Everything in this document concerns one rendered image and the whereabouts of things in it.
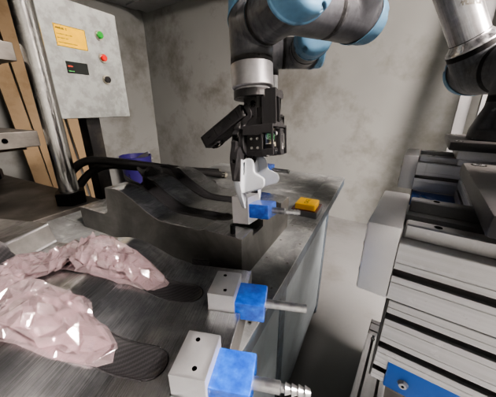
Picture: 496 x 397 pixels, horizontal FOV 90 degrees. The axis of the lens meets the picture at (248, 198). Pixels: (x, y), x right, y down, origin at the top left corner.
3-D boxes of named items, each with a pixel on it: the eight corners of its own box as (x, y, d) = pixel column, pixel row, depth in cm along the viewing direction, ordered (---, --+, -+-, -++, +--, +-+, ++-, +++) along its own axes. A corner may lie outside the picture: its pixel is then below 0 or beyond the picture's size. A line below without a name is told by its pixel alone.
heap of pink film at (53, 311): (176, 273, 40) (172, 230, 38) (94, 387, 24) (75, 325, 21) (42, 257, 45) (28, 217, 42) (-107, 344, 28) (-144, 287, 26)
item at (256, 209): (304, 223, 48) (304, 195, 47) (296, 231, 44) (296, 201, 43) (244, 216, 54) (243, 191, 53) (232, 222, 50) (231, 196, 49)
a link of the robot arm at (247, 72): (222, 64, 43) (245, 75, 50) (223, 92, 44) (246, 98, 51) (262, 54, 39) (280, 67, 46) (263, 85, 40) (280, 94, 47)
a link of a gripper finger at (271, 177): (278, 203, 50) (273, 159, 47) (252, 201, 53) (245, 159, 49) (283, 197, 53) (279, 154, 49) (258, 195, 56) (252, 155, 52)
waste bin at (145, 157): (146, 183, 387) (142, 148, 369) (164, 187, 365) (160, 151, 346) (118, 191, 352) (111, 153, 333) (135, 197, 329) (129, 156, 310)
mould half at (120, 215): (286, 226, 69) (290, 179, 64) (242, 280, 47) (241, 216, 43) (156, 198, 91) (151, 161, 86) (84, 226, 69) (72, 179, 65)
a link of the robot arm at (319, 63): (328, 64, 61) (283, 65, 62) (319, 71, 72) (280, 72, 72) (332, 27, 58) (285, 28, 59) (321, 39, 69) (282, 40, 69)
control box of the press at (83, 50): (161, 300, 153) (120, 13, 102) (118, 338, 128) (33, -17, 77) (137, 288, 162) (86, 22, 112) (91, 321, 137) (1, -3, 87)
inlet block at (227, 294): (304, 310, 37) (307, 280, 35) (305, 339, 32) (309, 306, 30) (219, 298, 39) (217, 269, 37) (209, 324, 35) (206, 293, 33)
